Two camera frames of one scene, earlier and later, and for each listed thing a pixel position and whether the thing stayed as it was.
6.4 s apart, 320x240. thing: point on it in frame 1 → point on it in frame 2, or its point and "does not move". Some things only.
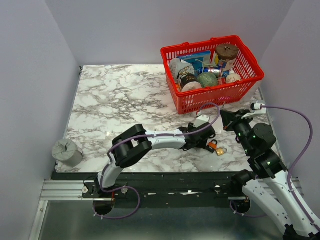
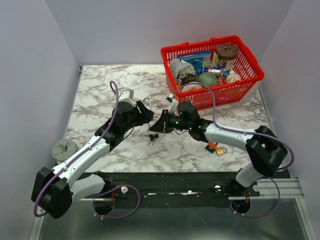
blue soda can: [218, 72] does not move
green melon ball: [207, 79] does not move
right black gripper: [228, 118] → [163, 124]
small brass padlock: [221, 151] does not move
